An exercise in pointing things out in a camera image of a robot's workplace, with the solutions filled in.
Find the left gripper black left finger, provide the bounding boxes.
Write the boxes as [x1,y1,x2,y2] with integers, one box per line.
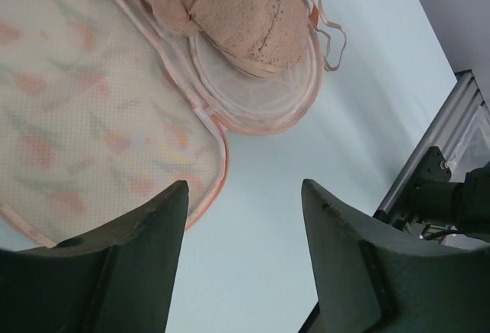
[1,181,188,332]

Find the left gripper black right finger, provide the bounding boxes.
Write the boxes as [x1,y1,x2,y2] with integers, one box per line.
[301,179,489,332]

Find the floral mesh laundry bag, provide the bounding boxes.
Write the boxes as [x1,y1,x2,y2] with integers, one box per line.
[1,0,323,247]

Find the beige lace bra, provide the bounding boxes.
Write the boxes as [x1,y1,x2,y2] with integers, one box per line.
[142,0,344,78]

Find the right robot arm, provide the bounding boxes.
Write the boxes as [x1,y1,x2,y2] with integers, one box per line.
[374,146,489,243]

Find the aluminium frame rail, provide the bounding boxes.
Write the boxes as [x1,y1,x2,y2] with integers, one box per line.
[374,70,487,221]

